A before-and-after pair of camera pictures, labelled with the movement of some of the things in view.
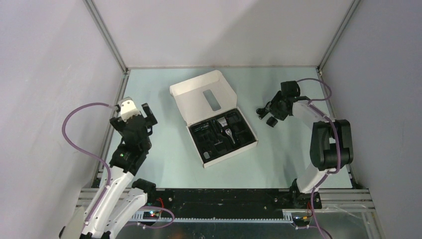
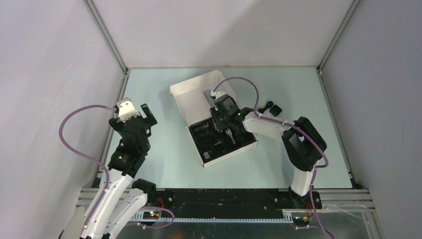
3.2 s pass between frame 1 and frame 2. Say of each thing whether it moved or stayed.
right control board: stayed
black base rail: stayed
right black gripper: moved
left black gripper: stayed
